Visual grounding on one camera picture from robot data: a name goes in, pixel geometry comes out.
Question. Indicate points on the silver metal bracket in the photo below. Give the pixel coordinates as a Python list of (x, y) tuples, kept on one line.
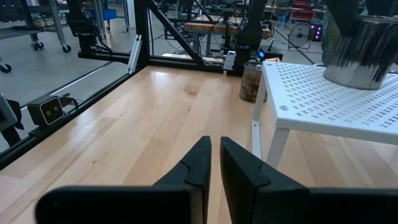
[(135, 53), (229, 60)]

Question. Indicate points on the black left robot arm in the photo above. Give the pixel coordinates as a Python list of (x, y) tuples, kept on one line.
[(253, 25)]

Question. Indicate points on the blue storage bin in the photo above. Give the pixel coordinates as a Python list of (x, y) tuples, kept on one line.
[(107, 14)]

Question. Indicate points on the black equipment stand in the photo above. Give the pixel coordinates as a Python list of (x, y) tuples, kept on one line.
[(83, 28)]

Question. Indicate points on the tin can with orange tag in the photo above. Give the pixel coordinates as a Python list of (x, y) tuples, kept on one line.
[(250, 84)]

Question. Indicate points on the small black table camera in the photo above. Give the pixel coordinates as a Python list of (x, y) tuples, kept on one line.
[(46, 110)]

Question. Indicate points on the black aluminium frame rail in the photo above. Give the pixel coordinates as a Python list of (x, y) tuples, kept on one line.
[(171, 60), (102, 96)]

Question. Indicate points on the device with purple lights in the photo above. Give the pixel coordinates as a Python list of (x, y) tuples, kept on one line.
[(316, 31)]

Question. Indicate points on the grey and black clamp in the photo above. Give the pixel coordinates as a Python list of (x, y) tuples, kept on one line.
[(6, 115)]

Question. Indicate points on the red tool cabinet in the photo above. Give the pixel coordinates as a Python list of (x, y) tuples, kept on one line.
[(303, 9)]

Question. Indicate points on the grey wheeled cart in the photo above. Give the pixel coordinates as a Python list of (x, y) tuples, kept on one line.
[(46, 18)]

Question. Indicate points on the white perforated metal shelf riser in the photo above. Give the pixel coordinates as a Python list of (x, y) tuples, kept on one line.
[(311, 99)]

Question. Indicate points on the black vertical frame post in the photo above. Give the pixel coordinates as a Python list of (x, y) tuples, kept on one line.
[(142, 31)]

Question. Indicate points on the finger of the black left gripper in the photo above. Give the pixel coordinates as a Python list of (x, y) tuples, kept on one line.
[(342, 15), (382, 6)]

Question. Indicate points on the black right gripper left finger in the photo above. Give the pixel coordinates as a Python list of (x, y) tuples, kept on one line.
[(174, 199)]

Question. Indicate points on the wooden workbench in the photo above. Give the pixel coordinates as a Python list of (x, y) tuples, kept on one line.
[(217, 28)]

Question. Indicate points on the round floor fan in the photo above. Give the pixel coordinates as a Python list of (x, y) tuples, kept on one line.
[(299, 35)]

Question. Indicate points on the plain shiny tin can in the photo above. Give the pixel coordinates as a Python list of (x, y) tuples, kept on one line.
[(360, 56)]

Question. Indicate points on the black diagonal frame brace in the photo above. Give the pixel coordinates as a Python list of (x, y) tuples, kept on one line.
[(177, 32)]

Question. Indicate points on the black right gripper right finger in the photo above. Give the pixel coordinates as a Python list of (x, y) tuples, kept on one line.
[(264, 199)]

